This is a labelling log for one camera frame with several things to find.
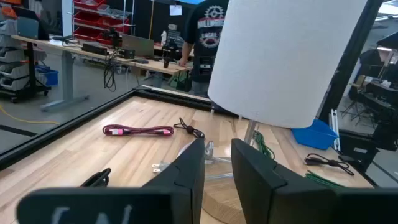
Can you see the black upright frame post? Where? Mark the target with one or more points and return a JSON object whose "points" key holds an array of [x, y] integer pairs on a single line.
{"points": [[351, 62]]}

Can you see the person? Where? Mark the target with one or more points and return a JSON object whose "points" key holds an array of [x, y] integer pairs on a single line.
{"points": [[205, 46]]}

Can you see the white shade wooden base lamp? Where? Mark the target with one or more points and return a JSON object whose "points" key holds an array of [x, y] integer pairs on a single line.
{"points": [[280, 62]]}

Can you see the blue plastic bin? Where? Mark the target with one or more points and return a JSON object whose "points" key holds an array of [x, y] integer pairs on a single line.
{"points": [[314, 137]]}

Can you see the green bag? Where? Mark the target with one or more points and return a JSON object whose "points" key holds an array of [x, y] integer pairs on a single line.
{"points": [[180, 82]]}

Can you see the blue storage crate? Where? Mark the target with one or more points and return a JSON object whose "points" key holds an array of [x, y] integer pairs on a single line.
{"points": [[48, 77]]}

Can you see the long black electronics box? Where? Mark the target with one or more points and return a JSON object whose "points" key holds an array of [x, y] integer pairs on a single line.
{"points": [[94, 49]]}

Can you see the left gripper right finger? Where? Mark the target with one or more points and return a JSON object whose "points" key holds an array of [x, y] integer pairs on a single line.
{"points": [[264, 193]]}

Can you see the white bottle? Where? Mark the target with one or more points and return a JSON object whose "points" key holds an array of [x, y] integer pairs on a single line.
{"points": [[163, 39]]}

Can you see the shelf rack with red bins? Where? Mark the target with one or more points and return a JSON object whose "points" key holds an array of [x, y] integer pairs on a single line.
{"points": [[93, 18]]}

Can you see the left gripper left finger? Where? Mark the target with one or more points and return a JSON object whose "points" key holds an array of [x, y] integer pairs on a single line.
{"points": [[183, 174]]}

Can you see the wooden desk with grey legs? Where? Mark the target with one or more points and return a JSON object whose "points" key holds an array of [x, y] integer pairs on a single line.
{"points": [[67, 77]]}

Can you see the white paper sheet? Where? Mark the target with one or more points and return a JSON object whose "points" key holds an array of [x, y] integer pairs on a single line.
{"points": [[175, 10]]}

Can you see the black table frame rails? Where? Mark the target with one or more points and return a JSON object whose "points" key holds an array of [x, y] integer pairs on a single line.
{"points": [[62, 129]]}

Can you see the silver aluminium extrusion bar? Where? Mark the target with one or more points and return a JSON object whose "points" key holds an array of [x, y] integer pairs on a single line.
{"points": [[334, 130]]}

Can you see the black workbench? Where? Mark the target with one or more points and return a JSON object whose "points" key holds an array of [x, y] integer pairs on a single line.
{"points": [[379, 93]]}

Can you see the small black electronics box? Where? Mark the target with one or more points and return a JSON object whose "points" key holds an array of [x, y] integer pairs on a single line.
{"points": [[127, 53]]}

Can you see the grey parts drawer cart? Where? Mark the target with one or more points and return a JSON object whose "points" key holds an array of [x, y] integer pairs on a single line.
{"points": [[12, 71]]}

